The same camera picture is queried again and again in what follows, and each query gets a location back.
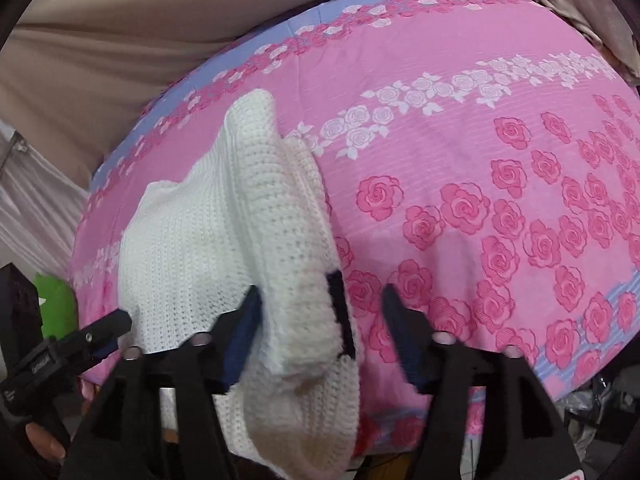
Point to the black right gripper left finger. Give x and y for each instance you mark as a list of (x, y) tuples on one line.
[(155, 416)]

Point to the person's left hand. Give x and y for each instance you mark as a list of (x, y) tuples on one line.
[(44, 443)]

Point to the beige curtain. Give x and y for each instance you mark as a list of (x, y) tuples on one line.
[(75, 74)]

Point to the green plush pillow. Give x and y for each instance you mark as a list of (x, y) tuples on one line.
[(58, 306)]

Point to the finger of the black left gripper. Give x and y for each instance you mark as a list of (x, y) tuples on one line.
[(95, 342)]

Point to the pink floral bed sheet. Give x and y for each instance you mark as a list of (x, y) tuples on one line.
[(478, 154)]

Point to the white red black knit sweater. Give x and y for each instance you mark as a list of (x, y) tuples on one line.
[(252, 213)]

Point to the white satin curtain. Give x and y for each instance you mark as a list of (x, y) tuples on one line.
[(40, 209)]

